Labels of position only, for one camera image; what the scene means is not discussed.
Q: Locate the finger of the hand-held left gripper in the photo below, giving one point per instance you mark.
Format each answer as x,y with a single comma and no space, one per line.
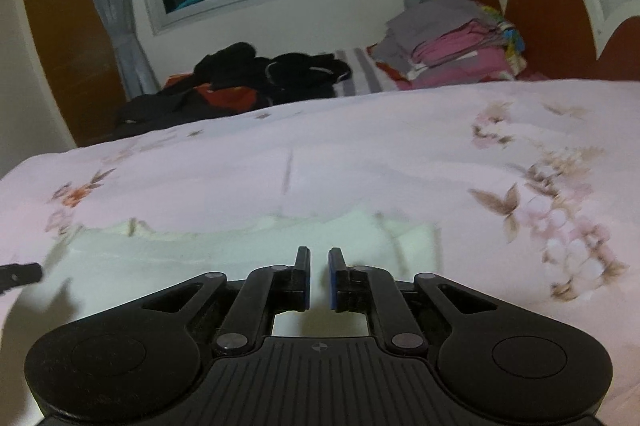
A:
20,275

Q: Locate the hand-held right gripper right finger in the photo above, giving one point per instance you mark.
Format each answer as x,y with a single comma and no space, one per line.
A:
332,291

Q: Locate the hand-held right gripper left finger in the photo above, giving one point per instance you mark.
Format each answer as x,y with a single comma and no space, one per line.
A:
305,291

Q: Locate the white knit sweater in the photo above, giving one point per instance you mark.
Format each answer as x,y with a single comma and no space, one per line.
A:
200,251

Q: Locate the pile of black clothes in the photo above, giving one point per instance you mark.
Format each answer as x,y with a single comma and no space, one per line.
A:
280,71

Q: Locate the stack of folded clothes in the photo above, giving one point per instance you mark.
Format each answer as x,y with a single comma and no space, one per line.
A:
450,46

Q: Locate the pink floral bed sheet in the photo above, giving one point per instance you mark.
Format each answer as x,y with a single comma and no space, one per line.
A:
350,146

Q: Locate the red garment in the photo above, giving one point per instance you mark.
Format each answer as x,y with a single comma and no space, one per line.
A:
220,96

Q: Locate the grey striped cloth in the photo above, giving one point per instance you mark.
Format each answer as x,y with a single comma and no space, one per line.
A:
357,71

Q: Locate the brown wooden door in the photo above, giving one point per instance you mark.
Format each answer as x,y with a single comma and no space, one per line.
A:
65,36

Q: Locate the red and white headboard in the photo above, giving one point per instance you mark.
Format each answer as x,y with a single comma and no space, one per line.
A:
550,16

